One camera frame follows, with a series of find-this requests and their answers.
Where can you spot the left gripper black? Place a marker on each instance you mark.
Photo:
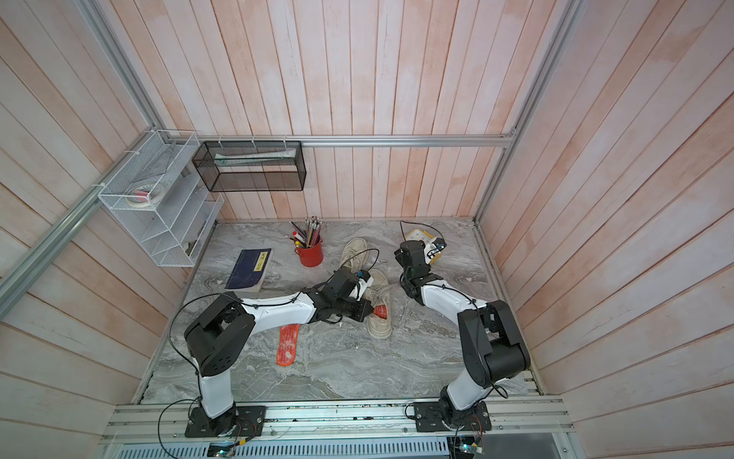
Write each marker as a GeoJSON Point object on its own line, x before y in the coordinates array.
{"type": "Point", "coordinates": [362, 314]}

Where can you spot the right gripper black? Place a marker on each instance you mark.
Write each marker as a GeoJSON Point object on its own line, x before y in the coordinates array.
{"type": "Point", "coordinates": [399, 252]}

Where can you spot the beige sneaker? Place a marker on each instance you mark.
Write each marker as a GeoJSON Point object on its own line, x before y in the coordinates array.
{"type": "Point", "coordinates": [354, 255]}
{"type": "Point", "coordinates": [379, 323]}

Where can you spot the red insole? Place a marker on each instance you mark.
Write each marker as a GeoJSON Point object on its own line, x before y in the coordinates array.
{"type": "Point", "coordinates": [287, 347]}
{"type": "Point", "coordinates": [381, 311]}

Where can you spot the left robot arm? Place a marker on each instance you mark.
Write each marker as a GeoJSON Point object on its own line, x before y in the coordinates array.
{"type": "Point", "coordinates": [216, 338]}

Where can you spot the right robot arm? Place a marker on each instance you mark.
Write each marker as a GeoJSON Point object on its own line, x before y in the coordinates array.
{"type": "Point", "coordinates": [492, 345]}

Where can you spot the yellow alarm clock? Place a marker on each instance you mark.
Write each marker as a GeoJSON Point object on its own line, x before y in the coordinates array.
{"type": "Point", "coordinates": [419, 235]}

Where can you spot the red pen cup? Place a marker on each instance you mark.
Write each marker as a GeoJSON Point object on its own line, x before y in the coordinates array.
{"type": "Point", "coordinates": [310, 257]}

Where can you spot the pens and pencils bunch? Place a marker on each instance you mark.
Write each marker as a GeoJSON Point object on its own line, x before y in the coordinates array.
{"type": "Point", "coordinates": [308, 234]}

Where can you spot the dark blue book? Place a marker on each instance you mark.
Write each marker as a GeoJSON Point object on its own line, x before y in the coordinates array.
{"type": "Point", "coordinates": [249, 271]}

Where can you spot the tape roll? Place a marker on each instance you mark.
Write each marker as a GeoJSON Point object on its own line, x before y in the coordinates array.
{"type": "Point", "coordinates": [146, 195]}

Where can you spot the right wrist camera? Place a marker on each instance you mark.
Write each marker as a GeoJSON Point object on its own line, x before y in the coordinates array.
{"type": "Point", "coordinates": [433, 250]}

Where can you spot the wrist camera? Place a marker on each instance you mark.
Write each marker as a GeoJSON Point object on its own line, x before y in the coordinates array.
{"type": "Point", "coordinates": [364, 281]}
{"type": "Point", "coordinates": [433, 250]}

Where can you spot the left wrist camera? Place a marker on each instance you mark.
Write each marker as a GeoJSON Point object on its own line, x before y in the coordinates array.
{"type": "Point", "coordinates": [364, 281]}

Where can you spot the black mesh wall basket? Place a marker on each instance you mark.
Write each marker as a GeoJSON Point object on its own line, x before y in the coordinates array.
{"type": "Point", "coordinates": [250, 166]}

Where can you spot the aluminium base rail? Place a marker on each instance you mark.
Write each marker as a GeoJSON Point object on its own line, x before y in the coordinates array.
{"type": "Point", "coordinates": [137, 424]}

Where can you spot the white wire wall shelf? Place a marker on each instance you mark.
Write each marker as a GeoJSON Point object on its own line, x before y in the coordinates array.
{"type": "Point", "coordinates": [174, 233]}

